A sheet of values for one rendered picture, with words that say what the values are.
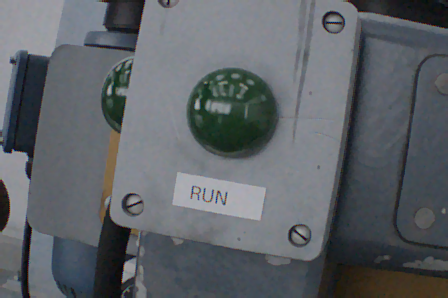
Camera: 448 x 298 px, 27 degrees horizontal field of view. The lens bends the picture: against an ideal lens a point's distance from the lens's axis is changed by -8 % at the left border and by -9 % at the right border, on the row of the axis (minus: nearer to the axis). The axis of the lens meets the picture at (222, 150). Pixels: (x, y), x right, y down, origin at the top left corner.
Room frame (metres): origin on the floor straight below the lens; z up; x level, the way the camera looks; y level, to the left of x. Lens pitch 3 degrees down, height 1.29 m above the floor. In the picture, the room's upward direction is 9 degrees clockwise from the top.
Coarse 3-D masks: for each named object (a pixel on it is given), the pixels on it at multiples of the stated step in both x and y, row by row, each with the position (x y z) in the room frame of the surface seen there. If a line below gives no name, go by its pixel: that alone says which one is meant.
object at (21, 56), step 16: (16, 64) 0.81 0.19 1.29; (32, 64) 0.81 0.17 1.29; (48, 64) 0.81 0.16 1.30; (16, 80) 0.80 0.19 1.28; (32, 80) 0.81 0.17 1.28; (16, 96) 0.81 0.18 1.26; (32, 96) 0.81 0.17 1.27; (16, 112) 0.81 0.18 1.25; (32, 112) 0.81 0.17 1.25; (16, 128) 0.81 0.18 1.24; (32, 128) 0.81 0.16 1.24; (0, 144) 0.81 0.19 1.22; (16, 144) 0.81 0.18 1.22; (32, 144) 0.81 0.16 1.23; (32, 160) 0.85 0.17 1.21
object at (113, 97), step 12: (132, 60) 0.35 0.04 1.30; (120, 72) 0.35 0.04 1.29; (108, 84) 0.35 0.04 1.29; (120, 84) 0.35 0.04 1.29; (108, 96) 0.35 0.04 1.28; (120, 96) 0.35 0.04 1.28; (108, 108) 0.35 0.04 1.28; (120, 108) 0.35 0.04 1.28; (108, 120) 0.35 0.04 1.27; (120, 120) 0.35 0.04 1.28; (120, 132) 0.36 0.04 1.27
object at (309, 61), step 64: (192, 0) 0.34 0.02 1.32; (256, 0) 0.33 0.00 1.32; (320, 0) 0.33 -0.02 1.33; (192, 64) 0.33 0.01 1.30; (256, 64) 0.33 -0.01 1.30; (320, 64) 0.33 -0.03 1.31; (128, 128) 0.34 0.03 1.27; (320, 128) 0.33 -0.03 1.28; (128, 192) 0.34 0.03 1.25; (320, 192) 0.33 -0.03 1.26
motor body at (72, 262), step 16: (96, 32) 0.84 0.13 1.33; (112, 32) 0.83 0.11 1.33; (112, 48) 0.84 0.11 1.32; (128, 48) 0.82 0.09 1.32; (64, 240) 0.84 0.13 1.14; (64, 256) 0.84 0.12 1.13; (80, 256) 0.82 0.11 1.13; (96, 256) 0.82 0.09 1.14; (128, 256) 0.81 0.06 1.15; (64, 272) 0.84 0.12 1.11; (80, 272) 0.82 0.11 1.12; (64, 288) 0.84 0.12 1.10; (80, 288) 0.82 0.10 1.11
